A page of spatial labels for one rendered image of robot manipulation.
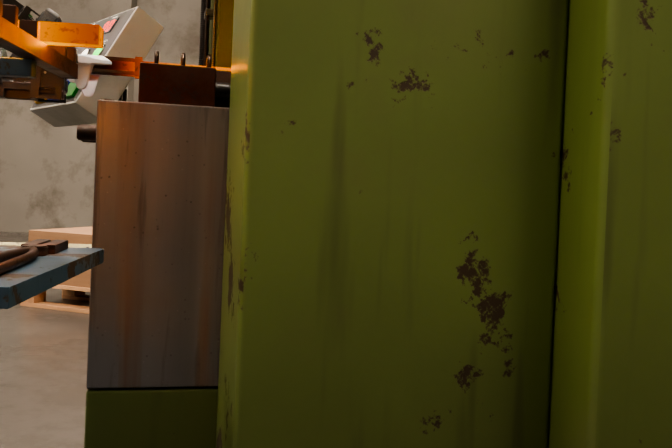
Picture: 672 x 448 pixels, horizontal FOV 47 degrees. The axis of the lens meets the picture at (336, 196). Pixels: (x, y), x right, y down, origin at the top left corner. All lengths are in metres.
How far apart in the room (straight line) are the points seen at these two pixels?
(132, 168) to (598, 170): 0.68
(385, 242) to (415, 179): 0.09
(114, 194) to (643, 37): 0.79
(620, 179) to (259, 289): 0.48
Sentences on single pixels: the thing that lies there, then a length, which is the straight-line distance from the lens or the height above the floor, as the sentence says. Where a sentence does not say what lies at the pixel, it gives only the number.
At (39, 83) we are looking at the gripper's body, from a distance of 1.44.
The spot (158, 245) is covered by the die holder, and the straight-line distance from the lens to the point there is 1.24.
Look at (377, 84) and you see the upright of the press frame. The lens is 1.02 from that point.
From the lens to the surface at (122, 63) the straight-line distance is 1.47.
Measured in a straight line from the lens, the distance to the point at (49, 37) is 0.94.
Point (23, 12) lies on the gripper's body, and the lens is 1.87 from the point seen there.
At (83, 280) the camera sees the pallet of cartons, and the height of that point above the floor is 0.19.
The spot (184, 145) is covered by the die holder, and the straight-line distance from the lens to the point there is 1.24.
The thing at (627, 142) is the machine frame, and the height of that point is 0.87.
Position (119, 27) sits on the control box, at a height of 1.15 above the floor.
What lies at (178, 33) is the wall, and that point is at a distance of 10.31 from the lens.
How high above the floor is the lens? 0.80
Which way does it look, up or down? 1 degrees down
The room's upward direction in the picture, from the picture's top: 2 degrees clockwise
